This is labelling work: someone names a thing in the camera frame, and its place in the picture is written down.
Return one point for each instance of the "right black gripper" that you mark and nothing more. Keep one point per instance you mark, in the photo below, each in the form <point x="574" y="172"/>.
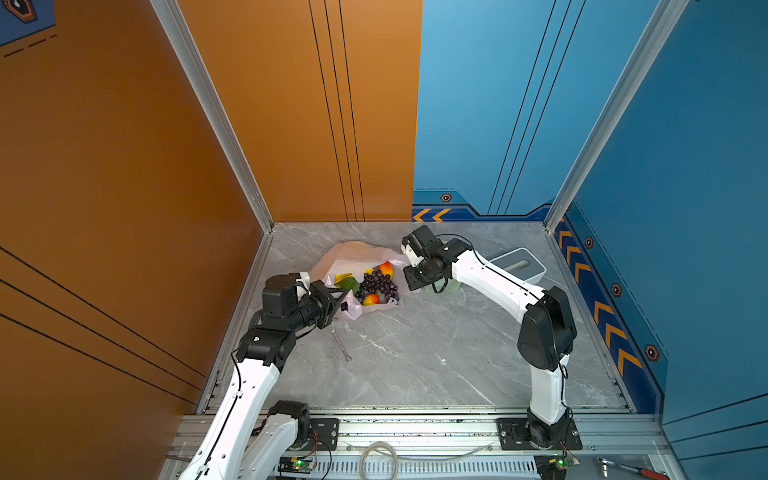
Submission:
<point x="412" y="284"/>

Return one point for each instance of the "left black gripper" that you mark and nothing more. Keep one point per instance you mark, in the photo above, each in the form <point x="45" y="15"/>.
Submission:
<point x="328" y="304"/>

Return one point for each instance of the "red pear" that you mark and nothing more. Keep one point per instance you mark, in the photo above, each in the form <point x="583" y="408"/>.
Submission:
<point x="386" y="269"/>

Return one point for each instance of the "pink plastic bag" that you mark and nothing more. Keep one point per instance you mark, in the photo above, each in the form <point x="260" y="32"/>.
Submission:
<point x="357" y="257"/>

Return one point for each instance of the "red yellow mango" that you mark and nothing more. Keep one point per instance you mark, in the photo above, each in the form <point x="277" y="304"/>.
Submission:
<point x="371" y="299"/>

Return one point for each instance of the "green leaf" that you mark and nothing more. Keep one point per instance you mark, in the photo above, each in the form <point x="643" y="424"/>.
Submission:
<point x="351" y="285"/>

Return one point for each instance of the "yellow banana bunch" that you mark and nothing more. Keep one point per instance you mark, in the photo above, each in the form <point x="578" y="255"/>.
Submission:
<point x="339" y="279"/>

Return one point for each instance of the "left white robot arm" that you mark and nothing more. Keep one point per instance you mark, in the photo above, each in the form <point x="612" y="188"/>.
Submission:
<point x="236" y="445"/>

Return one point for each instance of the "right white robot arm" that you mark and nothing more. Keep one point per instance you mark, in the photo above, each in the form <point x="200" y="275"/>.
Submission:
<point x="547" y="326"/>

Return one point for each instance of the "light green fruit plate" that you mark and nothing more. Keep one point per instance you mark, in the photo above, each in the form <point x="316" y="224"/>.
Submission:
<point x="443" y="285"/>

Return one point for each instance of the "small metal wrench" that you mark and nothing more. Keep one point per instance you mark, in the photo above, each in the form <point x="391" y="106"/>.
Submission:
<point x="340" y="344"/>

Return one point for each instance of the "white grey tissue box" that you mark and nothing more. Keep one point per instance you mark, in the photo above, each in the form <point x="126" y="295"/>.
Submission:
<point x="522" y="264"/>

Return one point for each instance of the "left green circuit board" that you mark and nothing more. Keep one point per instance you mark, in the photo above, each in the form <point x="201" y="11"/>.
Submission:
<point x="295" y="467"/>

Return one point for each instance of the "green circuit board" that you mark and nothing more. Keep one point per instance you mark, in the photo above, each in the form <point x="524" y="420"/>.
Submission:
<point x="555" y="468"/>
<point x="295" y="467"/>

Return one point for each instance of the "right green circuit board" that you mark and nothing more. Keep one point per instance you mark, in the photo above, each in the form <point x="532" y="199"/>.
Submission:
<point x="555" y="468"/>

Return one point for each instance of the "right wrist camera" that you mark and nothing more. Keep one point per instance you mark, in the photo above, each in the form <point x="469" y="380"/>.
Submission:
<point x="421" y="244"/>

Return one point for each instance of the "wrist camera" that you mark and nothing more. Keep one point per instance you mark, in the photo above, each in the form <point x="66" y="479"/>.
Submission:
<point x="421" y="244"/>
<point x="280" y="295"/>

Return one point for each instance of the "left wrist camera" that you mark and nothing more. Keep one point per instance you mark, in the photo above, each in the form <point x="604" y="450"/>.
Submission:
<point x="280" y="295"/>

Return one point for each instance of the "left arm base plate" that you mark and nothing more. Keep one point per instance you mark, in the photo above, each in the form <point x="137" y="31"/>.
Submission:
<point x="314" y="431"/>

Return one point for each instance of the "aluminium front rail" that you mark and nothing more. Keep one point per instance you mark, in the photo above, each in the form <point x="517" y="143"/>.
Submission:
<point x="463" y="443"/>

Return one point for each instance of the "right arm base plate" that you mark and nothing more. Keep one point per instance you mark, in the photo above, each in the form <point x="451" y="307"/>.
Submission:
<point x="516" y="433"/>

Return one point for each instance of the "red handled tool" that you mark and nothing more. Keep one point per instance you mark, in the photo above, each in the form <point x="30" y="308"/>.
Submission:
<point x="604" y="465"/>

